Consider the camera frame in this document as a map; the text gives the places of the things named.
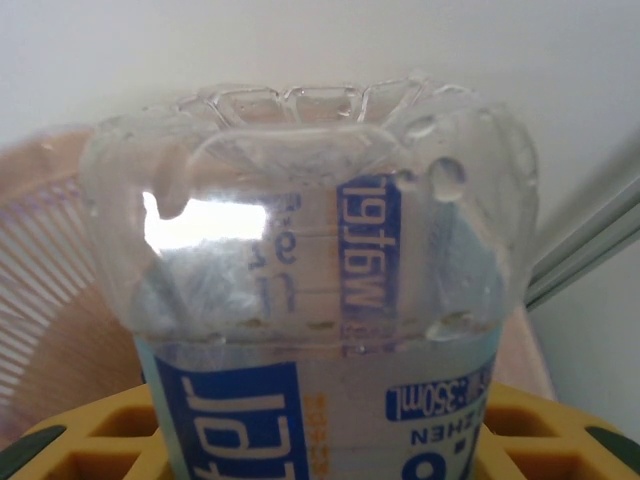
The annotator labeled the aluminium frame post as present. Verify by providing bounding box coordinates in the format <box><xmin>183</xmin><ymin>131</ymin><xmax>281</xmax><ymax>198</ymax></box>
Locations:
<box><xmin>522</xmin><ymin>167</ymin><xmax>640</xmax><ymax>311</ymax></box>

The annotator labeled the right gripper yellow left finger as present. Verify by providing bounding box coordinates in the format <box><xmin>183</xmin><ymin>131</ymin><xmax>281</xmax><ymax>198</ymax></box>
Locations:
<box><xmin>0</xmin><ymin>383</ymin><xmax>174</xmax><ymax>480</ymax></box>

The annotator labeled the beige slatted plastic bin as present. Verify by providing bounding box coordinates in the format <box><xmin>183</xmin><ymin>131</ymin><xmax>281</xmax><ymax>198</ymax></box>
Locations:
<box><xmin>0</xmin><ymin>124</ymin><xmax>559</xmax><ymax>441</ymax></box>

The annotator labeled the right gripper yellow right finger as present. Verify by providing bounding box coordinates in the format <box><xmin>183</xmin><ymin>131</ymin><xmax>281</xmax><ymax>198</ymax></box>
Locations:
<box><xmin>477</xmin><ymin>382</ymin><xmax>640</xmax><ymax>480</ymax></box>

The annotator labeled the clear bottle blue white label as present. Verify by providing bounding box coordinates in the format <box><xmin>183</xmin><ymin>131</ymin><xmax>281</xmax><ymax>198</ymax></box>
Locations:
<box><xmin>79</xmin><ymin>69</ymin><xmax>541</xmax><ymax>480</ymax></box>

